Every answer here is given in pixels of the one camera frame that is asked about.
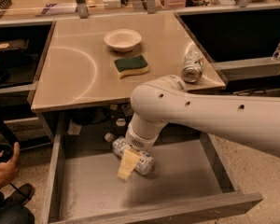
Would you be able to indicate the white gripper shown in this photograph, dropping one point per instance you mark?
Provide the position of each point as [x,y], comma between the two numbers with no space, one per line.
[138,142]

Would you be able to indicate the blue labelled plastic bottle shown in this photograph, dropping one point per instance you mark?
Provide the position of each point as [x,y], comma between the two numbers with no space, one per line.
[119,145]

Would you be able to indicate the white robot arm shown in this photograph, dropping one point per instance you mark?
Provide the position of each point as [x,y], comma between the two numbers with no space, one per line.
[252,121]

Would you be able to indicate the open grey wooden drawer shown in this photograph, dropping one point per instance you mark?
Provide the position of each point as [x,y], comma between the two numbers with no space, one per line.
[191,180]

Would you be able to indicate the grey counter cabinet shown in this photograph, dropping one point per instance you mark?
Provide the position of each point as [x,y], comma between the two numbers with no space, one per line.
[79,69]

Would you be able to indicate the bystander hand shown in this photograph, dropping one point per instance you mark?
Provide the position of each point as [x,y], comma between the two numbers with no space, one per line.
[10,170]

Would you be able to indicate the green and yellow sponge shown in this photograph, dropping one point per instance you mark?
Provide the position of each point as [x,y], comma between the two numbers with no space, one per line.
[131,66]

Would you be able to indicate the brown shoe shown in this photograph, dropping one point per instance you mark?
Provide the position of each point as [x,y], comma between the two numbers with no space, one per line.
[21,193]

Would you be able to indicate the silver drink can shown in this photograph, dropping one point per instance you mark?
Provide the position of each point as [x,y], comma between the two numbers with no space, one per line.
[192,67]

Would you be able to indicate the white bowl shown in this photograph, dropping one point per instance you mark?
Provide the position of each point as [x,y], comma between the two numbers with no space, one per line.
[122,40]

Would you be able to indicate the dark trouser leg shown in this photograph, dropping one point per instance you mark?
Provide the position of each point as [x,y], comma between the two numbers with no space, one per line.
[13,211]

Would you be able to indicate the purple and white paper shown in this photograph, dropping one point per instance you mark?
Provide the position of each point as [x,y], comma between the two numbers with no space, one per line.
[51,9]

